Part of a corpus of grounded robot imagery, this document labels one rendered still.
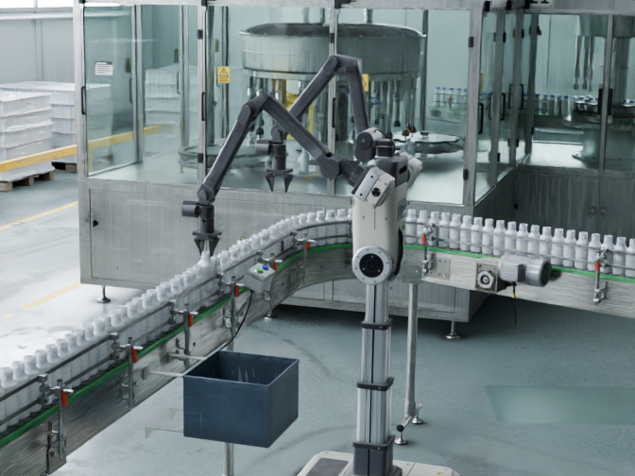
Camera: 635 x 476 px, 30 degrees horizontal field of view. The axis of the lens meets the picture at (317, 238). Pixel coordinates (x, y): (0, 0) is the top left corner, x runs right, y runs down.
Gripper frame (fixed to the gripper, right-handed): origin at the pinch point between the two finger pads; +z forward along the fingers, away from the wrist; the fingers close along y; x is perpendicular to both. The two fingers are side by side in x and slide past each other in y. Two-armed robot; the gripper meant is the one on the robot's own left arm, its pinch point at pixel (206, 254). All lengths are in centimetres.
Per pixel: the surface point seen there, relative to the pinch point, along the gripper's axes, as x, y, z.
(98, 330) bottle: -90, 1, 6
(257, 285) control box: 11.3, 17.3, 13.6
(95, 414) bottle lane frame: -101, 5, 30
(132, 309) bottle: -66, 1, 5
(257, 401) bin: -71, 49, 30
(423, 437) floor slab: 138, 61, 120
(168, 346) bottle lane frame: -46, 5, 23
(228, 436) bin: -72, 39, 44
